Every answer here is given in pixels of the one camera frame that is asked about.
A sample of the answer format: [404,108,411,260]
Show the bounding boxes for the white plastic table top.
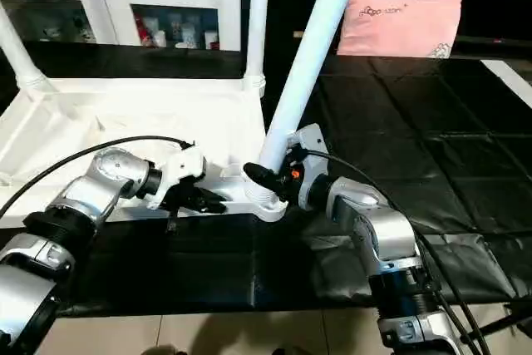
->
[0,74,290,229]

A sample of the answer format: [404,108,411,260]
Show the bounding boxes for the white plastic table leg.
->
[0,7,57,92]
[243,0,272,88]
[244,0,367,200]

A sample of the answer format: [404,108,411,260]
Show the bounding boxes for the black work mat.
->
[0,41,532,318]

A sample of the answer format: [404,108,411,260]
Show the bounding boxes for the dark left robot foot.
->
[143,344,184,355]

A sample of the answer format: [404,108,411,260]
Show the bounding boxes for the red and white carton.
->
[136,16,151,47]

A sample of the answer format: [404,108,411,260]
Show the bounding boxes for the pink pillow with print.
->
[336,0,465,58]

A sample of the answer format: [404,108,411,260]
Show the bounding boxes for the white flat board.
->
[480,59,532,101]

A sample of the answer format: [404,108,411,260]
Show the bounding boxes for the black tripod stand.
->
[469,300,532,335]

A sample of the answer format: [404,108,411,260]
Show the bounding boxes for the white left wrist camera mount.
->
[145,142,208,210]

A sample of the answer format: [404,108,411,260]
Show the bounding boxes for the black left wrist camera cable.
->
[0,135,196,217]

